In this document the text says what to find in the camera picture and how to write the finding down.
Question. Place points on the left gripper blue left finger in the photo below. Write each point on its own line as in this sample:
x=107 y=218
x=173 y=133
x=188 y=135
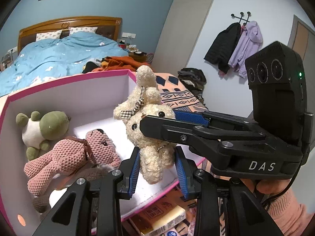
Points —
x=116 y=185

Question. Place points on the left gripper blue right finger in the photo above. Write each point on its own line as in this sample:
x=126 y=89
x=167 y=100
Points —
x=198 y=184

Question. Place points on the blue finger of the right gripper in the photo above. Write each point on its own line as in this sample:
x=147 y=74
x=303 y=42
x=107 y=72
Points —
x=212 y=119
x=177 y=132

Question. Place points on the pink knitted plush bear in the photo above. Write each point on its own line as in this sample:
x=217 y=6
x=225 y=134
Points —
x=68 y=156

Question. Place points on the cream curly plush bear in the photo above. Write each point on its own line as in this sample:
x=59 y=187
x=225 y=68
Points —
x=142 y=113

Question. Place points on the pink white storage box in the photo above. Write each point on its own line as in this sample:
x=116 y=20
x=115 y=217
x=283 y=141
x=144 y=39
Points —
x=88 y=100

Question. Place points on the green frog plush toy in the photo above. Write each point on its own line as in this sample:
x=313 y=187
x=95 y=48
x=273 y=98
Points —
x=39 y=130

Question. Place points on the pink right sleeve forearm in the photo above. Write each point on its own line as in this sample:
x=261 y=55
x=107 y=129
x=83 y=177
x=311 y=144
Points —
x=290 y=216

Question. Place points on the person's right hand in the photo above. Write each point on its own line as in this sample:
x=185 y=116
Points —
x=268 y=187

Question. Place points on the gold cardboard product box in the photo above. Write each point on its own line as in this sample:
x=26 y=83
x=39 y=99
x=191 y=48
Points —
x=164 y=214

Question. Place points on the orange patterned blanket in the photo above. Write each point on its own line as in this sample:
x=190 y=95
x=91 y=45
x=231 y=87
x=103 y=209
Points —
x=176 y=96

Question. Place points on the dark clothes pile on chair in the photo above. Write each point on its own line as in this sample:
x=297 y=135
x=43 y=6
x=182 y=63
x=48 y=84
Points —
x=194 y=80

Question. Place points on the pink floral wipes pack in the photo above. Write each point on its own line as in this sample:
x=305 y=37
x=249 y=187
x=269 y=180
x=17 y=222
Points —
x=181 y=229

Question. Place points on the black hanging jacket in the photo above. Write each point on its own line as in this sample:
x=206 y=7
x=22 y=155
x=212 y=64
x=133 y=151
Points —
x=223 y=47

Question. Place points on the wooden right nightstand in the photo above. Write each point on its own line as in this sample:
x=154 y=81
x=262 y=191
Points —
x=138 y=56

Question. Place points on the purple hanging hoodie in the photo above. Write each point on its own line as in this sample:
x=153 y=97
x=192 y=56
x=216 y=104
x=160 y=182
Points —
x=249 y=43

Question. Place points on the orange brown clothing pile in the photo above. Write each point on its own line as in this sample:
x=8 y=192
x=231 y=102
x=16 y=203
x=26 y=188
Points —
x=113 y=63

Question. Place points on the grey brown door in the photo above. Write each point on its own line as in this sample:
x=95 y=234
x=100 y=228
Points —
x=302 y=41

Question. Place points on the wooden bed headboard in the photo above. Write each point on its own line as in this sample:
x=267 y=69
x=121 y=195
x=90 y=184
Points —
x=106 y=26

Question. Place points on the blue floral duvet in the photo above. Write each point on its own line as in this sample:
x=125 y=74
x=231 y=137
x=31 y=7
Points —
x=50 y=59

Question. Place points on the right floral pillow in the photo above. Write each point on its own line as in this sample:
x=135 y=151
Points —
x=73 y=30

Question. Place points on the floral pillow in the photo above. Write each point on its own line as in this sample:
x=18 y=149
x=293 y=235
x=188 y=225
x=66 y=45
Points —
x=73 y=30
x=48 y=35

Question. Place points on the left floral pillow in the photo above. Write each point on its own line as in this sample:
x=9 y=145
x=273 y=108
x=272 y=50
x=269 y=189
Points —
x=48 y=35

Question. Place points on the black right camera box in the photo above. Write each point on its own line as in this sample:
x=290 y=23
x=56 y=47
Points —
x=276 y=78

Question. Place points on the black wall coat hook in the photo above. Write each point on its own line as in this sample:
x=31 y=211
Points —
x=242 y=17

